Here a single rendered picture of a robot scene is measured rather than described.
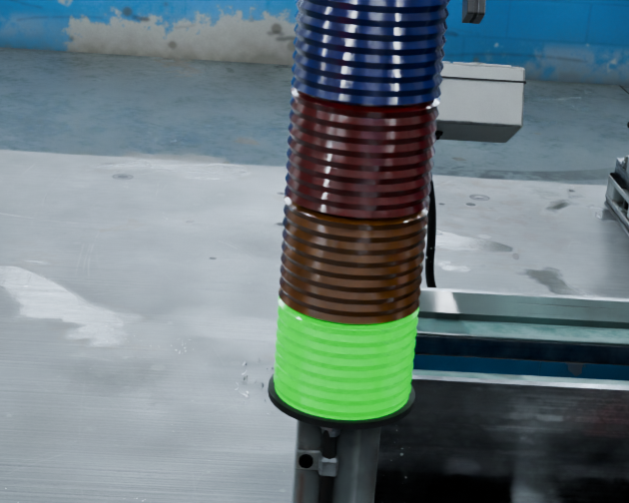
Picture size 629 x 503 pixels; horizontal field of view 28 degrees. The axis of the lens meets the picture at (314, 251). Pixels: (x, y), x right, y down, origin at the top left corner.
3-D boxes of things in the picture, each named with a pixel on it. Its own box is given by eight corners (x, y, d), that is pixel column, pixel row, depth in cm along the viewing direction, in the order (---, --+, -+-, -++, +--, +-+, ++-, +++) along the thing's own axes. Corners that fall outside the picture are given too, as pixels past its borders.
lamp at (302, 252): (412, 276, 56) (422, 181, 54) (425, 331, 50) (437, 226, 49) (279, 269, 56) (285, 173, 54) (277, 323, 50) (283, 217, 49)
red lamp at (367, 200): (422, 181, 54) (432, 79, 53) (437, 226, 49) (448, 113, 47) (285, 173, 54) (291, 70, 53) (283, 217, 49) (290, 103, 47)
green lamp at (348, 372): (403, 368, 57) (412, 276, 56) (415, 430, 52) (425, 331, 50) (274, 361, 57) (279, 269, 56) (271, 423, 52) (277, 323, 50)
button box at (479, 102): (507, 144, 107) (509, 83, 108) (524, 127, 100) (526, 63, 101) (308, 132, 107) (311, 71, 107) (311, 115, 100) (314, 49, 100)
